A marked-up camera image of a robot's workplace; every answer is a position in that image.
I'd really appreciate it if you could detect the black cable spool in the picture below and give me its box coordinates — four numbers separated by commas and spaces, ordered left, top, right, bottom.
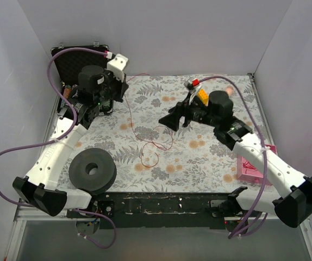
68, 148, 117, 195

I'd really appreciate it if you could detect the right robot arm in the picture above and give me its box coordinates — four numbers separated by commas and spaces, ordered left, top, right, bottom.
159, 91, 312, 228

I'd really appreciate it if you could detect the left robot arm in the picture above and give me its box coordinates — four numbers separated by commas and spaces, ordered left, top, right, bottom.
13, 64, 128, 218

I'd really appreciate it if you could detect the yellow toy brick tower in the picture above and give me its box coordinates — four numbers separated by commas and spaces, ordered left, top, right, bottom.
197, 89, 209, 106

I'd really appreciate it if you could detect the beige toy microphone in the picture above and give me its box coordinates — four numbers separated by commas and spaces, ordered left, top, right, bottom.
224, 85, 234, 96

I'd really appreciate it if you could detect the floral table mat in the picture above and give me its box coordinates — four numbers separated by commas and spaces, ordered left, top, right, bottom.
70, 76, 260, 192

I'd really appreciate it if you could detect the black poker chip case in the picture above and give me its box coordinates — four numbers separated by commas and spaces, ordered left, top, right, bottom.
50, 41, 116, 117

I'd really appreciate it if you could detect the pink plastic box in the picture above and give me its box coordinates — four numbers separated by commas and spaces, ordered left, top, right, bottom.
237, 156, 263, 184

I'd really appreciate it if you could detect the black front base bar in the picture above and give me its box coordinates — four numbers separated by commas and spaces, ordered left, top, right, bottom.
66, 192, 257, 231

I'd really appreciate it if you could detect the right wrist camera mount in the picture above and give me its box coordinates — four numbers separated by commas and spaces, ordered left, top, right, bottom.
184, 78, 202, 104

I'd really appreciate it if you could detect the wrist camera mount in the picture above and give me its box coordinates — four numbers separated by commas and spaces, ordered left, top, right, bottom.
184, 78, 202, 104
106, 52, 129, 82

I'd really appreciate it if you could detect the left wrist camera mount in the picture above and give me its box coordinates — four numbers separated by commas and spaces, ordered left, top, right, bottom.
106, 52, 129, 82

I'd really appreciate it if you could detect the red cable bundle in box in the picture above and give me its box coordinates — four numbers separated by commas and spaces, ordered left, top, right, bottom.
242, 160, 257, 175

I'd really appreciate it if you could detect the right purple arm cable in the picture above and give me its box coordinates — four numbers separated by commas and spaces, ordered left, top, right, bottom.
199, 75, 269, 240

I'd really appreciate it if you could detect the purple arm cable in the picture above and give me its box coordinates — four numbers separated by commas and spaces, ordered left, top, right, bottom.
0, 46, 117, 250
199, 75, 269, 240

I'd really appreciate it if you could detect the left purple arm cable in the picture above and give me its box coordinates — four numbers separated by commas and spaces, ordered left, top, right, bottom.
0, 46, 117, 250

